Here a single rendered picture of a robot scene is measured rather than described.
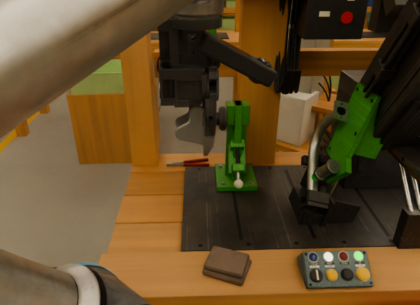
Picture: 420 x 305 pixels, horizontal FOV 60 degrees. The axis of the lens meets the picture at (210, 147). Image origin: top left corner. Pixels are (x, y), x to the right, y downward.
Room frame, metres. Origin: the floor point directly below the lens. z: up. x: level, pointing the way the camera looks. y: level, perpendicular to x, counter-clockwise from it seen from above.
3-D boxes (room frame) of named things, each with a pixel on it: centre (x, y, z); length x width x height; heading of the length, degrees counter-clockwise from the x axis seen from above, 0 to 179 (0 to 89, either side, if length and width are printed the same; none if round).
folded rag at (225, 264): (0.63, -0.04, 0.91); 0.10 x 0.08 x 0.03; 68
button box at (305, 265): (0.62, -0.29, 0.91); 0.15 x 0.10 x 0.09; 92
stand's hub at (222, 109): (1.03, -0.03, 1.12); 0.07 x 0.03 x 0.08; 2
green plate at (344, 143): (0.86, -0.40, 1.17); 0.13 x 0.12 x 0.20; 92
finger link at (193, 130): (0.50, 0.02, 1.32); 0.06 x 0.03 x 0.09; 94
